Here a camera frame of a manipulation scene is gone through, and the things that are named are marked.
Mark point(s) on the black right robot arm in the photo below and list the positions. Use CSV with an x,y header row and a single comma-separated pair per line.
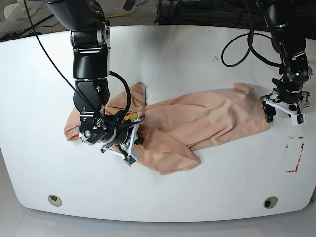
x,y
90,39

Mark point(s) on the left table grommet hole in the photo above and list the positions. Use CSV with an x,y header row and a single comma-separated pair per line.
x,y
54,200

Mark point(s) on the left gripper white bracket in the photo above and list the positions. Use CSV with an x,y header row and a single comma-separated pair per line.
x,y
290,103

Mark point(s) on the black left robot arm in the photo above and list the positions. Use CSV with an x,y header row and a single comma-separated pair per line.
x,y
288,41

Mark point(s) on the peach pink T-shirt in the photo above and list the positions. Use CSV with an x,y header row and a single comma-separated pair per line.
x,y
174,129

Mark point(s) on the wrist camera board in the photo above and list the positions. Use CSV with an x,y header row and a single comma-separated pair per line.
x,y
129,160
301,119

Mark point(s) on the table grommet hole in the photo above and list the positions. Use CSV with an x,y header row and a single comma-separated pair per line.
x,y
270,202
54,200

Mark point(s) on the red tape rectangle marking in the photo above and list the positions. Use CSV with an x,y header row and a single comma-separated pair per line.
x,y
293,153

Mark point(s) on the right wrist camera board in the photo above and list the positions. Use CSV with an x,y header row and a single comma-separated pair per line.
x,y
129,160

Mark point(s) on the right table grommet hole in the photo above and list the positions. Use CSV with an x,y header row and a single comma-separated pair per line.
x,y
270,202

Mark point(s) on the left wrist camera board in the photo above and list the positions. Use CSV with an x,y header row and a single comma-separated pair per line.
x,y
301,119

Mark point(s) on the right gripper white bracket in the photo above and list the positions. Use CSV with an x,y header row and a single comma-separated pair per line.
x,y
117,139

